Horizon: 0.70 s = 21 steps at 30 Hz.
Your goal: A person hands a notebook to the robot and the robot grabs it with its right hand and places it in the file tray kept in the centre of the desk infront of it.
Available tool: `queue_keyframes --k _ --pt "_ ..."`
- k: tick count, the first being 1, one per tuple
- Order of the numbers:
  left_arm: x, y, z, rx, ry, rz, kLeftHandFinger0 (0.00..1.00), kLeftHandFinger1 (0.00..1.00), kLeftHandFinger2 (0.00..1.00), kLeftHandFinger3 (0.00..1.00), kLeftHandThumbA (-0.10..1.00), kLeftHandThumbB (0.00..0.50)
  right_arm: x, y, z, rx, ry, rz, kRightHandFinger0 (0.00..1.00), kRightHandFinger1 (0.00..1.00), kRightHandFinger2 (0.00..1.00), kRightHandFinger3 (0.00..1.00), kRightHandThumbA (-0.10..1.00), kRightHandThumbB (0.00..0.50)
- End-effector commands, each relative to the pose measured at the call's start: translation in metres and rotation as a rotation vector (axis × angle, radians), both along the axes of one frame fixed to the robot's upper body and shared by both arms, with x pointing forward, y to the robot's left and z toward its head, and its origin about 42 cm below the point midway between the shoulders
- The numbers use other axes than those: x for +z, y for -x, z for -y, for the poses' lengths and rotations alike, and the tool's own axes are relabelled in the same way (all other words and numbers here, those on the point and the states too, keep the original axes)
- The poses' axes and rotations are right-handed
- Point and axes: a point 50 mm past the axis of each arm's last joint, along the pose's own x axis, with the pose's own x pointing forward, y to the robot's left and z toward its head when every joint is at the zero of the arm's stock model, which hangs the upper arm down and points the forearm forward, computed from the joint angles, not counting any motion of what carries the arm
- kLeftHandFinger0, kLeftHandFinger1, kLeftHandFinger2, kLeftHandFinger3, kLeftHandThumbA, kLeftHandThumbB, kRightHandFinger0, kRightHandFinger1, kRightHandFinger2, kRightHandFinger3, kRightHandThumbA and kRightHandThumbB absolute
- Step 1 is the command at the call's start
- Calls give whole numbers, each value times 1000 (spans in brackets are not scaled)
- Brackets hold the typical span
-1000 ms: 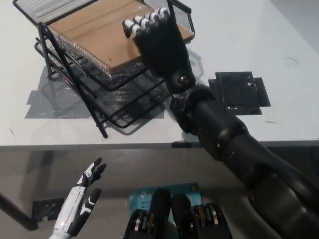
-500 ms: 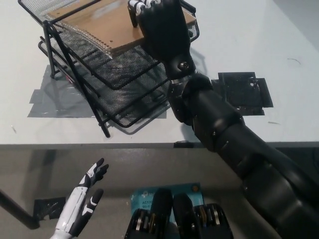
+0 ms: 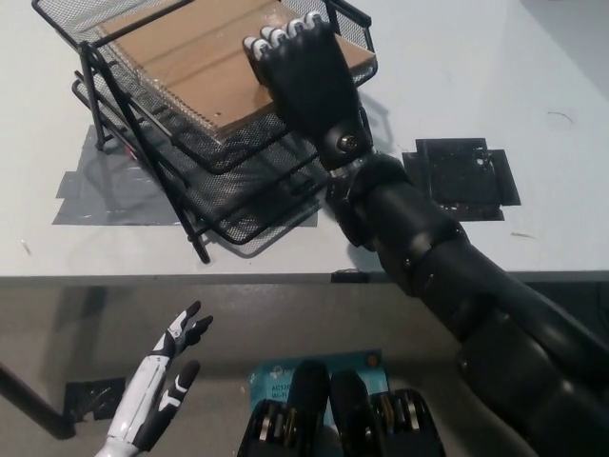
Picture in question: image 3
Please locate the black table leg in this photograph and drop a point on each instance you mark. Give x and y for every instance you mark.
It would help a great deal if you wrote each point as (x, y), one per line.
(38, 409)

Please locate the black mesh file tray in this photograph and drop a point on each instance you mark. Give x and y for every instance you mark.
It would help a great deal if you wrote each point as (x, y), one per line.
(247, 181)

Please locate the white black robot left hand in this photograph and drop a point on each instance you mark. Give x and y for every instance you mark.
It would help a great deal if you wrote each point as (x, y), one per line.
(143, 404)

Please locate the grey tape patch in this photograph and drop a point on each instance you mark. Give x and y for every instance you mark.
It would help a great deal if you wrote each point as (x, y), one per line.
(95, 200)

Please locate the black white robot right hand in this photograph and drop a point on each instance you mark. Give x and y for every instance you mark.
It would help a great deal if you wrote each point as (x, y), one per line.
(309, 76)

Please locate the teal cardboard box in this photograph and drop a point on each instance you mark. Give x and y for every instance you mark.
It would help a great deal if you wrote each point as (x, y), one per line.
(276, 376)

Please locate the brown spiral notebook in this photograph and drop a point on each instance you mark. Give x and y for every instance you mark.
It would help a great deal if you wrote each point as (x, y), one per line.
(190, 57)

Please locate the black floor tape patch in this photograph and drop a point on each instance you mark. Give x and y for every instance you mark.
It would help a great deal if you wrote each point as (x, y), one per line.
(90, 397)

